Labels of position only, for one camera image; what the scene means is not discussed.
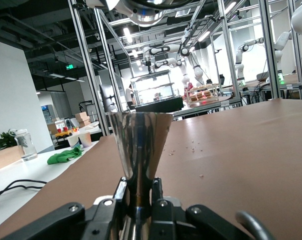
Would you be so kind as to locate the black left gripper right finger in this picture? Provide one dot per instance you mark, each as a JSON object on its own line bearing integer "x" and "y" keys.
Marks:
{"x": 191, "y": 222}

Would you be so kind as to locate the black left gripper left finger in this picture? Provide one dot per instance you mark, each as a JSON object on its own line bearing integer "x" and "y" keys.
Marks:
{"x": 71, "y": 220}

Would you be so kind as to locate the steel double-cone jigger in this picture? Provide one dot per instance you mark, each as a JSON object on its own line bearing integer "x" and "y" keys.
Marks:
{"x": 139, "y": 140}

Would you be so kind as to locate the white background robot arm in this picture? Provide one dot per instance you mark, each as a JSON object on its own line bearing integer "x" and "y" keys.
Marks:
{"x": 239, "y": 62}
{"x": 163, "y": 49}
{"x": 197, "y": 72}
{"x": 282, "y": 41}

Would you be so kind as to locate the white paper cup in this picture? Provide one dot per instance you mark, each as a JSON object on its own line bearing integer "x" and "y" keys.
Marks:
{"x": 73, "y": 142}
{"x": 86, "y": 140}

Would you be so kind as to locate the green cloth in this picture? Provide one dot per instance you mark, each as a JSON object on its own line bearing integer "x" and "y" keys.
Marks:
{"x": 63, "y": 157}

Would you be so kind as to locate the clear plastic water bottle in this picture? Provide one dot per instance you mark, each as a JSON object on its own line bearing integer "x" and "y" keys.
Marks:
{"x": 27, "y": 147}

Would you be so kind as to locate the yellow toy truck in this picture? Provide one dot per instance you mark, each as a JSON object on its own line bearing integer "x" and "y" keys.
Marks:
{"x": 64, "y": 132}

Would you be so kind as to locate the wooden planter box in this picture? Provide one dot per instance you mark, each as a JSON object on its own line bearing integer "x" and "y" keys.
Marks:
{"x": 3, "y": 160}

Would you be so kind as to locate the cardboard box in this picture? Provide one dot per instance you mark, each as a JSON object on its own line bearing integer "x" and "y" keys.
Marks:
{"x": 82, "y": 120}

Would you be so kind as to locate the green potted plant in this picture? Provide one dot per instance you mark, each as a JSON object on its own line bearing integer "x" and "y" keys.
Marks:
{"x": 3, "y": 141}

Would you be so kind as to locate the glass display case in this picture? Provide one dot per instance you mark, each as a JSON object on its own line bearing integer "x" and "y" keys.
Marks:
{"x": 158, "y": 102}

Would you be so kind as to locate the bread display rack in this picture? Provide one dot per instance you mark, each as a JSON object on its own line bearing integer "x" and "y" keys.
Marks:
{"x": 203, "y": 97}

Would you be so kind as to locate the black computer monitor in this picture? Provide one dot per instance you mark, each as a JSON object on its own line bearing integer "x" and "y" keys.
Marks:
{"x": 107, "y": 98}

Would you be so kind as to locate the person in white shirt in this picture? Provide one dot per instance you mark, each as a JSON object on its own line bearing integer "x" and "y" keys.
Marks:
{"x": 129, "y": 97}

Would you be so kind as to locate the green exit sign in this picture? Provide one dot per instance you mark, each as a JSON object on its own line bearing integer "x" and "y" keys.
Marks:
{"x": 70, "y": 67}

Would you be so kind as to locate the aluminium profile frame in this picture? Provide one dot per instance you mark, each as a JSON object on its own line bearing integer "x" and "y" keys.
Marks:
{"x": 91, "y": 75}

